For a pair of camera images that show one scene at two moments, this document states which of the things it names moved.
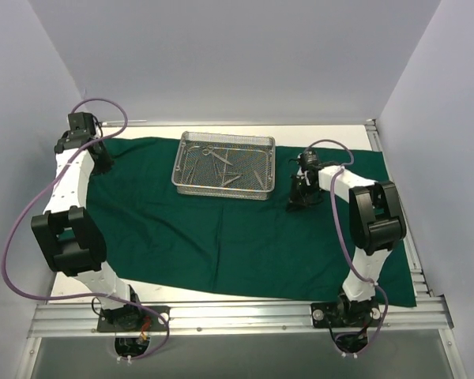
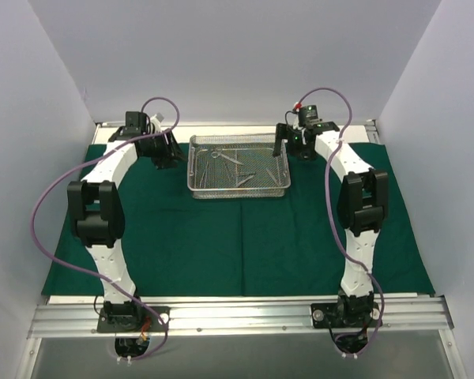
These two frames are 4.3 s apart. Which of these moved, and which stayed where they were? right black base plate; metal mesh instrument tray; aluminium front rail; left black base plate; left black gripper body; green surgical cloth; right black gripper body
Moved: green surgical cloth; left black gripper body; right black gripper body; metal mesh instrument tray
Stayed: aluminium front rail; right black base plate; left black base plate
